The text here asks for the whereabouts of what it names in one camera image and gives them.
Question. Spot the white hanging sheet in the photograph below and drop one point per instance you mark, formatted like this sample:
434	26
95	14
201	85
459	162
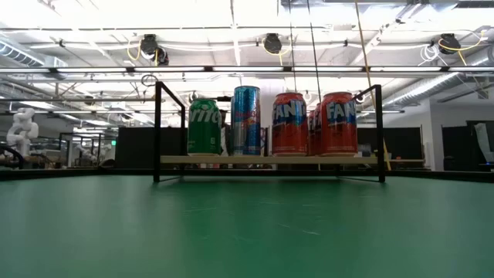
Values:
484	141

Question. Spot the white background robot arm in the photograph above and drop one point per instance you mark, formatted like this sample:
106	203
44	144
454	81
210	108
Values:
22	129

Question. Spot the long black ceiling rail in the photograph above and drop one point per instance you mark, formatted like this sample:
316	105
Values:
285	69

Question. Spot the green Sprite can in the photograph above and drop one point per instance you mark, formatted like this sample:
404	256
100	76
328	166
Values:
204	131

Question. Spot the black partition wall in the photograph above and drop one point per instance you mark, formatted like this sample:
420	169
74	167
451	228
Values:
135	148
401	143

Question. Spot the black metal table frame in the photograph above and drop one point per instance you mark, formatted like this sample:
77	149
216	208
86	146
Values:
424	174

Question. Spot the red Fanta can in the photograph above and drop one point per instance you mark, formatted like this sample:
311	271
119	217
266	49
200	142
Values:
317	131
289	131
339	131

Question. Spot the silver ventilation duct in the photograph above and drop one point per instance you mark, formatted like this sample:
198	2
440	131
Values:
23	54
432	87

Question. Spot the green table mat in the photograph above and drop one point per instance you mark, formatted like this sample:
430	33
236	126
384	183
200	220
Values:
247	231

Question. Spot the wooden shelf with black frame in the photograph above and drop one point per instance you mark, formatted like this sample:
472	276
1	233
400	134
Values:
200	159

